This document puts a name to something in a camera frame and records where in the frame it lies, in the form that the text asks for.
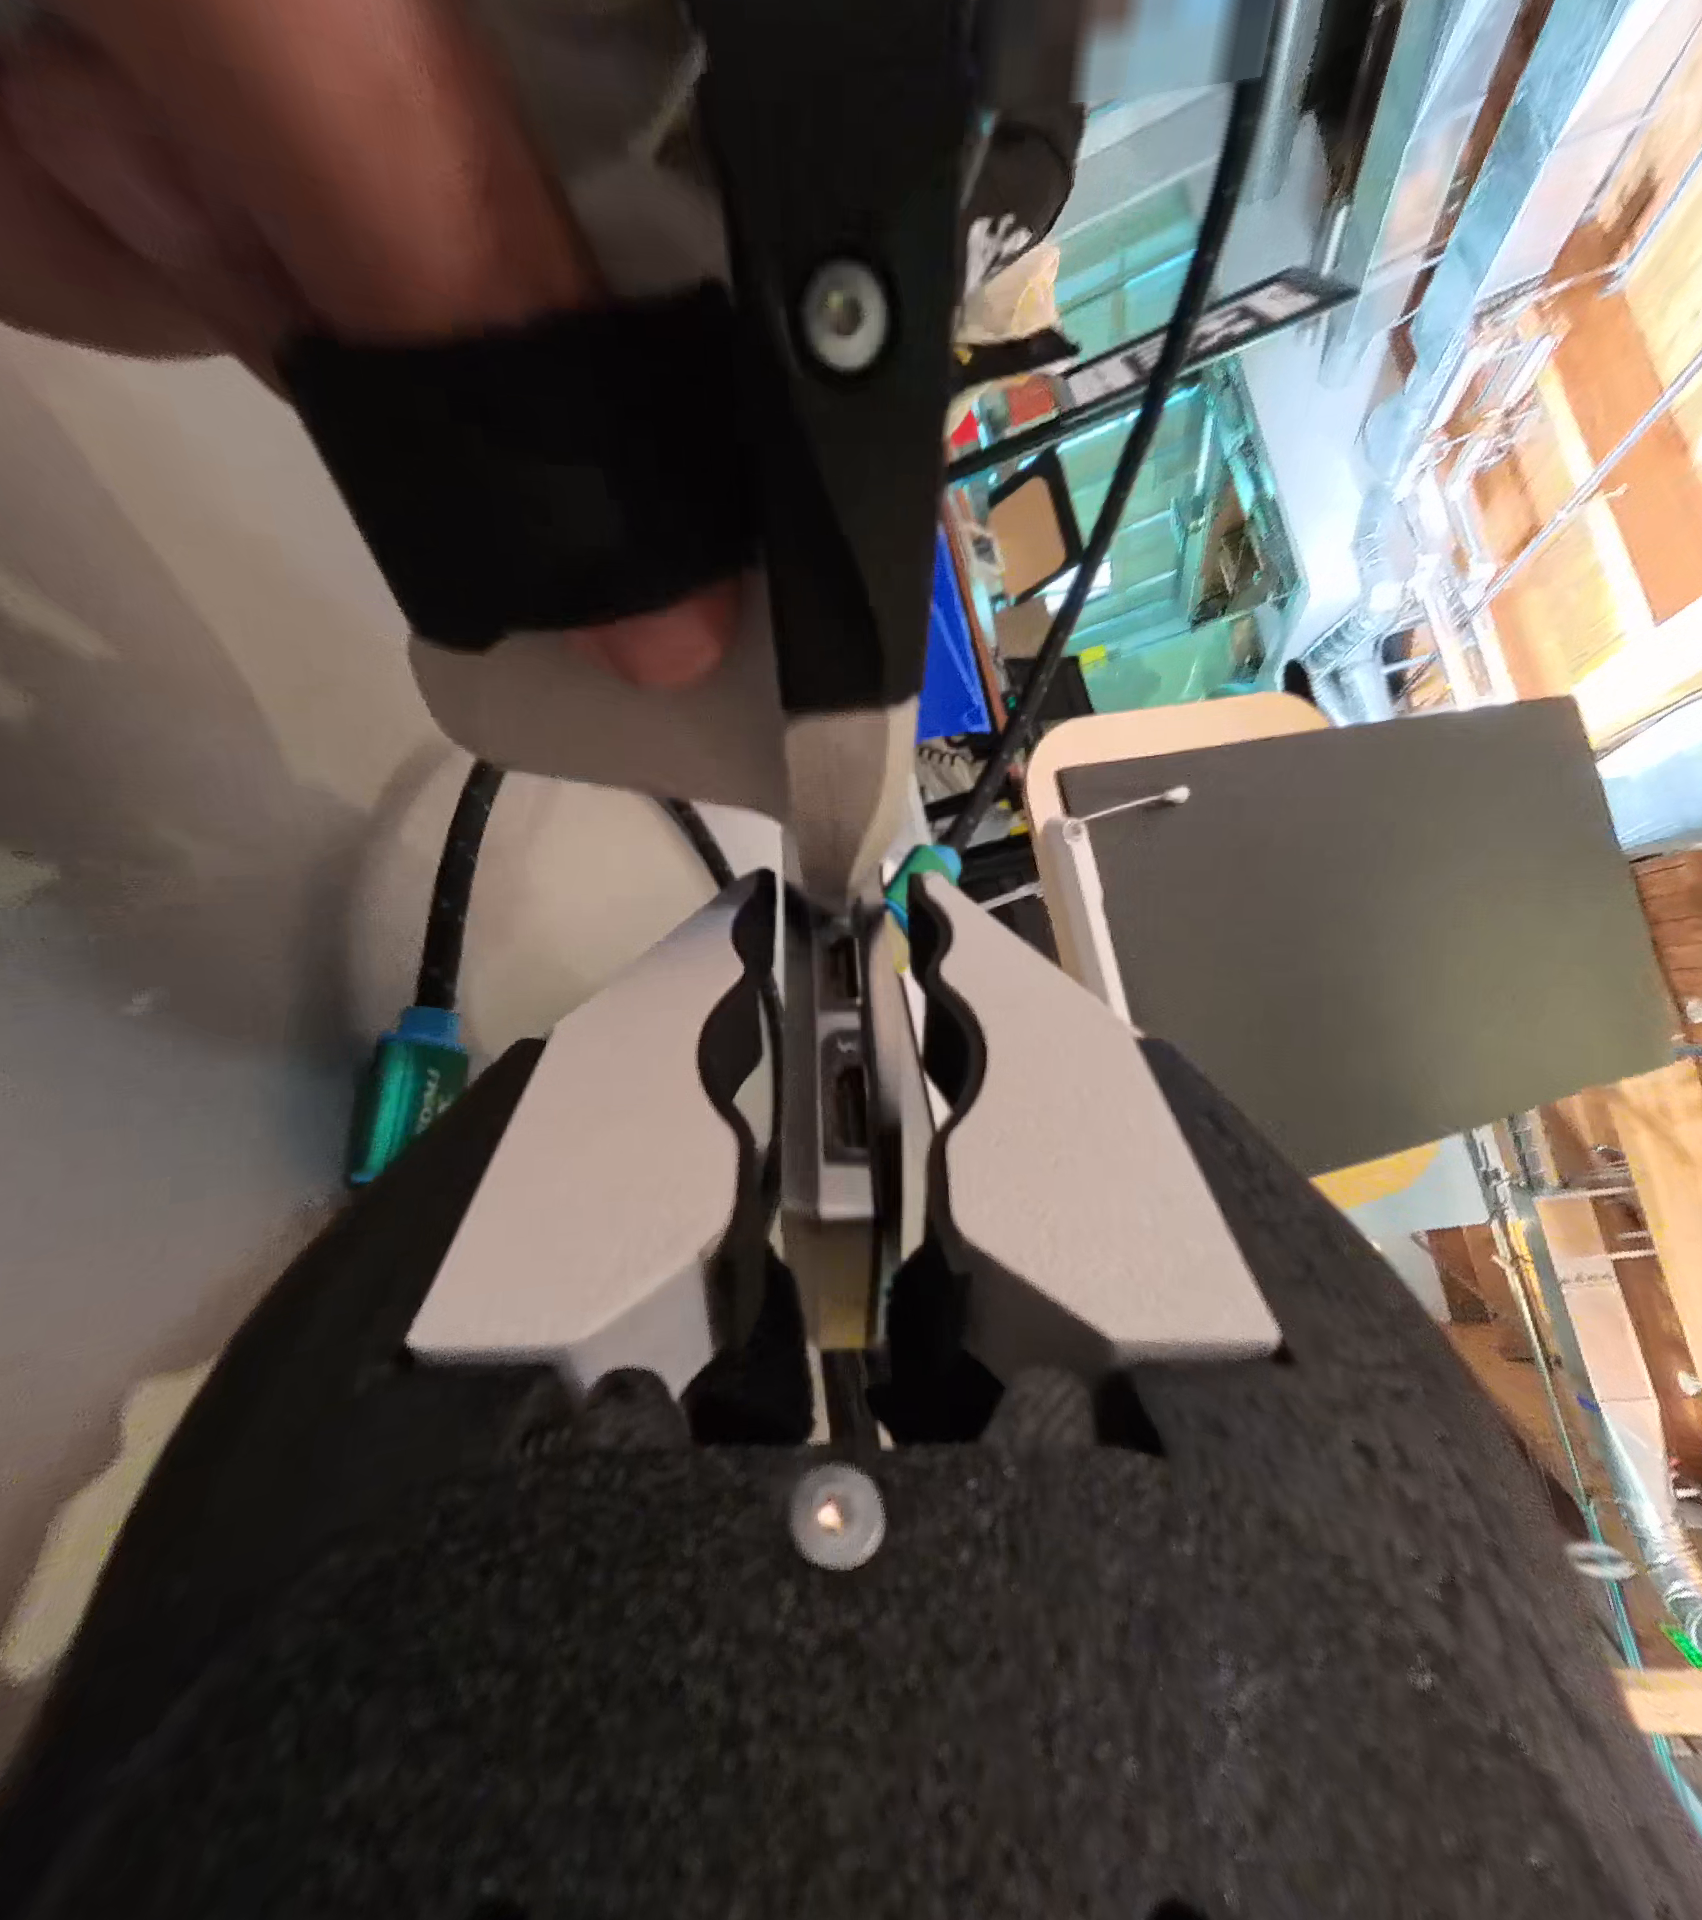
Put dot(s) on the grey desk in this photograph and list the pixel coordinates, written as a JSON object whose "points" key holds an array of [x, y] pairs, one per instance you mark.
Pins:
{"points": [[116, 1051]]}

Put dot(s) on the black HDMI switch box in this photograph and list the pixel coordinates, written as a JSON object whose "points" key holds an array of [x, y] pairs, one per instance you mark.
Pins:
{"points": [[837, 1051]]}

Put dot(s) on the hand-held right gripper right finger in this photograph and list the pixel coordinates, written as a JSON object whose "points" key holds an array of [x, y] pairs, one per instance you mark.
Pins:
{"points": [[1107, 1200]]}

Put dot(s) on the person's left hand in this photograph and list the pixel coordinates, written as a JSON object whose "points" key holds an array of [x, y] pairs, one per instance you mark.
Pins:
{"points": [[266, 164]]}

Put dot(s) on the small blue plastic bin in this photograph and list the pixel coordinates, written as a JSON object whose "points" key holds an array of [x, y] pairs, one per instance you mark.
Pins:
{"points": [[949, 644]]}

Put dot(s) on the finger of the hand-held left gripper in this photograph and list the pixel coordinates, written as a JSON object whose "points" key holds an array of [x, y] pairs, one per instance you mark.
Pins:
{"points": [[850, 795]]}

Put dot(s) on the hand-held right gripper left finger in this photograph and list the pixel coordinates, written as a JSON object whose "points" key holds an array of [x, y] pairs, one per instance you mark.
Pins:
{"points": [[597, 1200]]}

